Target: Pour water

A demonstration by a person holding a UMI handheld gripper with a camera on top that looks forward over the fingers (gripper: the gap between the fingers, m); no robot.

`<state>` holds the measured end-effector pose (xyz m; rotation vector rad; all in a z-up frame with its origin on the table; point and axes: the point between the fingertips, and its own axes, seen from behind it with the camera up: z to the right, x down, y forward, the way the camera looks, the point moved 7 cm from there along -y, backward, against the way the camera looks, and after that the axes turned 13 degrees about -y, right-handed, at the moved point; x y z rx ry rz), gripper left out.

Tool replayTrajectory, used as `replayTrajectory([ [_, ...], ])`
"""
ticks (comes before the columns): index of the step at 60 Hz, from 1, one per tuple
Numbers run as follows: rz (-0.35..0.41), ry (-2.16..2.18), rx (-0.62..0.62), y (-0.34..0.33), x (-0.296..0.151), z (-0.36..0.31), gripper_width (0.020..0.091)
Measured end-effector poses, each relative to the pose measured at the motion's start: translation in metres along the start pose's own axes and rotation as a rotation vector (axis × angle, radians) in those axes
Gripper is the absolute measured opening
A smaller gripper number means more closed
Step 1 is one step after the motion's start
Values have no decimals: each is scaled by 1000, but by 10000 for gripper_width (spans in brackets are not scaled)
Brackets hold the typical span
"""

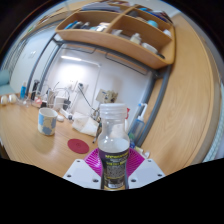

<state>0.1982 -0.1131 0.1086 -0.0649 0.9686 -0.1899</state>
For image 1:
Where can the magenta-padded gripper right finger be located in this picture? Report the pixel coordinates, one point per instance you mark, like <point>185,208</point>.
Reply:
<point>146,171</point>

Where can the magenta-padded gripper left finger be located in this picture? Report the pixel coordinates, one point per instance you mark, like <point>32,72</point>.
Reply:
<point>80,173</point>

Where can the clear bottle with dark label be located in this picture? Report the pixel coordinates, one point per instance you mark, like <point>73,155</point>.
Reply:
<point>113,143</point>

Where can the flat round red coaster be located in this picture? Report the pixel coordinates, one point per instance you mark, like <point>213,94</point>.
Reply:
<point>78,146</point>

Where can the blue spray bottle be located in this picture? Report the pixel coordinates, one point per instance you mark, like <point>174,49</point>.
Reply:
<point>137,128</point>

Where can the white tissue pack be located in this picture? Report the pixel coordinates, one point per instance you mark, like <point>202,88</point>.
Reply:
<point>85,125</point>

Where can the white mug with blue patches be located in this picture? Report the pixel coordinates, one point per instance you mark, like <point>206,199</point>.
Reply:
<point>46,121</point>

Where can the small black jar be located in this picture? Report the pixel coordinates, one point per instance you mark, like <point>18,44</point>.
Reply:
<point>43,104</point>

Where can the wooden wardrobe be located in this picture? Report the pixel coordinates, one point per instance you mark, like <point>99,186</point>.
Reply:
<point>186,100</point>

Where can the black electric shaver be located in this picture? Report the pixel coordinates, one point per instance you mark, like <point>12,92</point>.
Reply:
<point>34,88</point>

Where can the small blue bottle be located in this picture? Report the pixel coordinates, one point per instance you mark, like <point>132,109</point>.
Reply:
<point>23,91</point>

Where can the white tape roll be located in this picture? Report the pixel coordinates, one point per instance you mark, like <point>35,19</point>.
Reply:
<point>12,98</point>
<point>3,100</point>

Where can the bed with teal bedding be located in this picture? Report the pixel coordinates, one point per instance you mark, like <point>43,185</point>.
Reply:
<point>4,78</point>

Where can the wooden shelf unit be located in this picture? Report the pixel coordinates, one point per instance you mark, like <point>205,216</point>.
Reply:
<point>133,50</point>

